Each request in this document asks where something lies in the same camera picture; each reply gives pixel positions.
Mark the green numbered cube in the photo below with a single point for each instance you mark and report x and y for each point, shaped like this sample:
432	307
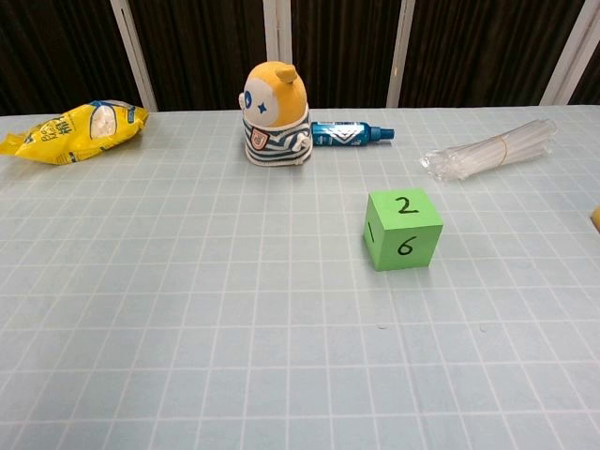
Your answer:
403	234

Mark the yellow sponge with green pad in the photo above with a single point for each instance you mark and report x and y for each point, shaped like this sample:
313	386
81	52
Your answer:
596	218

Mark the bundle of clear plastic straws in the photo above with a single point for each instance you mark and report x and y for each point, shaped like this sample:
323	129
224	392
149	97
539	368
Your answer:
492	150

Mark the yellow plush toy striped shirt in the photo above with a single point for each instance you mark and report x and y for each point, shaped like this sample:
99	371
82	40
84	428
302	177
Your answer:
276	112

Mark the yellow snack bag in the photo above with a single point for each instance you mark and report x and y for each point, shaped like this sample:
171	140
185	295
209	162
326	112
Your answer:
70	136

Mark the blue spray bottle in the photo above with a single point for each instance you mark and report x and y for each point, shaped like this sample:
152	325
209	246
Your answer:
337	134

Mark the white gridded table top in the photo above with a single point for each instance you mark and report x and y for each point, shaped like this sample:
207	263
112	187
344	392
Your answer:
187	304

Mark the dark screen panel white frame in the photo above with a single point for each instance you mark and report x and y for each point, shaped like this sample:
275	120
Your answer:
342	47
588	89
201	47
478	47
56	47

